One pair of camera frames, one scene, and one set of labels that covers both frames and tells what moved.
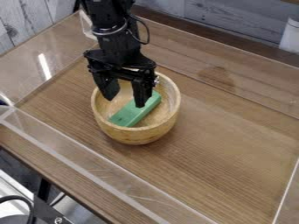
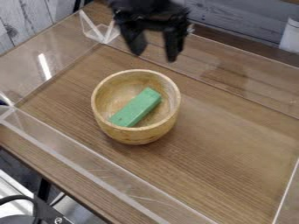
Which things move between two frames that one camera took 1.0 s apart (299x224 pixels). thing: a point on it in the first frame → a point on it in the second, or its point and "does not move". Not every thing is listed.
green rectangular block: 129,113 does not move
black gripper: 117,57 → 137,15
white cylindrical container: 290,39 does not move
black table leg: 43,190 does not move
